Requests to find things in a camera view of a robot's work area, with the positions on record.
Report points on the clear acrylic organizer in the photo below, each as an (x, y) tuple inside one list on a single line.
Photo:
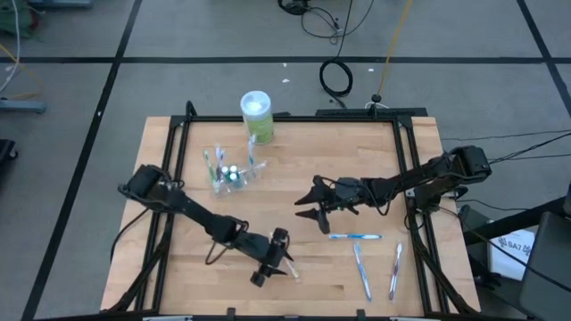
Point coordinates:
[(245, 180)]

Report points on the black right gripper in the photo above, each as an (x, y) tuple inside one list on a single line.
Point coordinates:
[(343, 196)]

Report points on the black floor device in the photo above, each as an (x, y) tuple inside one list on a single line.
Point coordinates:
[(292, 5)]

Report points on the green disinfecting wipes canister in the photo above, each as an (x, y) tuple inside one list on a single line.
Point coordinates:
[(258, 125)]

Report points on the green white toothbrush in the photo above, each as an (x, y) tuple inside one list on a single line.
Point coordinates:
[(208, 165)]

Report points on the black chair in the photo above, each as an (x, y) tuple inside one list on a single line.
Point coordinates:
[(548, 267)]

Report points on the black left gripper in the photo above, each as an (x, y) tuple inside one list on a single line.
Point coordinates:
[(267, 249)]

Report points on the black table frame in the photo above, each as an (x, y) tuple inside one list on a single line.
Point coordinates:
[(290, 119)]

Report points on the white printed paper sheet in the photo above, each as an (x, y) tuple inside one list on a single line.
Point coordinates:
[(508, 258)]

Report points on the green floor object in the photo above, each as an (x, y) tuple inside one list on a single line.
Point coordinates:
[(13, 20)]

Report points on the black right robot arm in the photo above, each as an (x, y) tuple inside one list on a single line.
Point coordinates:
[(424, 178)]

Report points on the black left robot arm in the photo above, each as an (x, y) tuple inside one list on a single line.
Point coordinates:
[(201, 214)]

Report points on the orange white toothbrush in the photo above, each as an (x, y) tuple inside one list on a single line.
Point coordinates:
[(293, 269)]

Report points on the grey floor bar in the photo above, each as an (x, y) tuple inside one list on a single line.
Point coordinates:
[(22, 106)]

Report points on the black floor object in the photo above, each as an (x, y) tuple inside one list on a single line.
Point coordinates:
[(6, 149)]

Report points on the black table edge bracket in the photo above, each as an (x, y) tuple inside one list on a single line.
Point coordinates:
[(361, 313), (230, 313)]

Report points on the blue white toothbrush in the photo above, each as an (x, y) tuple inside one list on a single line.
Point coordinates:
[(354, 236), (251, 151), (362, 271)]

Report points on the black stand beam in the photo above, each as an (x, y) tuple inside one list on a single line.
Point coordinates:
[(513, 220)]

